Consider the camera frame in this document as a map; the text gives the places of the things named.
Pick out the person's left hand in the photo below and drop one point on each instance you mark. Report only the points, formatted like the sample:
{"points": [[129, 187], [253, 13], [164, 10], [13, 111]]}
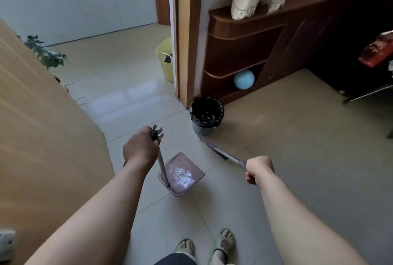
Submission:
{"points": [[139, 148]]}

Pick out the person's right hand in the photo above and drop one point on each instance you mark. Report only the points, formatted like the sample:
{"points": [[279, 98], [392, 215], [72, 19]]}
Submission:
{"points": [[259, 168]]}

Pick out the person's right fingers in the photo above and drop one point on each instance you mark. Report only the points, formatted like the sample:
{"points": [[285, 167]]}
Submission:
{"points": [[250, 179]]}

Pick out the person's left forearm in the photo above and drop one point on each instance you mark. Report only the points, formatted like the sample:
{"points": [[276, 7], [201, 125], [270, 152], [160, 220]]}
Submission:
{"points": [[92, 221]]}

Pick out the person's right forearm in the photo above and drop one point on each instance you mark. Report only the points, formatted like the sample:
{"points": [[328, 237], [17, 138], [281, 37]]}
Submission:
{"points": [[304, 221]]}

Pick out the white paper scraps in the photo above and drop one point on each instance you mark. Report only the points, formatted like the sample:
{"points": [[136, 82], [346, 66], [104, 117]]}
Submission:
{"points": [[181, 175]]}

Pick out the person's right foot in sandal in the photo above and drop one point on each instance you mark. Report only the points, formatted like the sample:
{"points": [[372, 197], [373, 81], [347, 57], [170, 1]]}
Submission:
{"points": [[222, 246]]}

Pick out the person's foot in sandal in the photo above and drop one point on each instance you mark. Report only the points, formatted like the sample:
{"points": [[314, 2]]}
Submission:
{"points": [[222, 246], [185, 248]]}

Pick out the grey trash bin black bag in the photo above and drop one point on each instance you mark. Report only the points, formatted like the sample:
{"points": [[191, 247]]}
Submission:
{"points": [[206, 114]]}

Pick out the person's left foot in sandal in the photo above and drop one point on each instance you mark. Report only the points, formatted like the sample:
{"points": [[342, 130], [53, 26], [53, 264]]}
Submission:
{"points": [[185, 248]]}

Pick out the light blue ball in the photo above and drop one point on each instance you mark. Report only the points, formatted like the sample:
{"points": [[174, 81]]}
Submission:
{"points": [[244, 79]]}

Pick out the person's dark shorts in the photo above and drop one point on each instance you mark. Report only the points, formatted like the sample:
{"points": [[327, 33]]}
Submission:
{"points": [[175, 259]]}

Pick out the dark wooden shelf cabinet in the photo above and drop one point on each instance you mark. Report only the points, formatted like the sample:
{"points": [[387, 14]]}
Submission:
{"points": [[270, 47]]}

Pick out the metal chair leg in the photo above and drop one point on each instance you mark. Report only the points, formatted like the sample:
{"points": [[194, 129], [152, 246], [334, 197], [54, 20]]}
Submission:
{"points": [[368, 93]]}

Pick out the yellow plastic basket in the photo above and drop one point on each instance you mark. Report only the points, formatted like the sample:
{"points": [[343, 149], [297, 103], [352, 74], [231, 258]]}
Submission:
{"points": [[165, 59]]}

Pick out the red patterned cloth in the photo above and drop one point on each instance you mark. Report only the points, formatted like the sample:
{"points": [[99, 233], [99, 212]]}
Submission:
{"points": [[377, 50]]}

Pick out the light wooden door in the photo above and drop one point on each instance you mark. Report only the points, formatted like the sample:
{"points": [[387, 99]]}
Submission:
{"points": [[40, 139]]}

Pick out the green potted plant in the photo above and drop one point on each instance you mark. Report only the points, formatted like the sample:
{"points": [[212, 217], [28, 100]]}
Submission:
{"points": [[44, 54]]}

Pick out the wooden door frame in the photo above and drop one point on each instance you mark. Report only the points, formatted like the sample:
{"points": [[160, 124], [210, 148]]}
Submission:
{"points": [[185, 28]]}

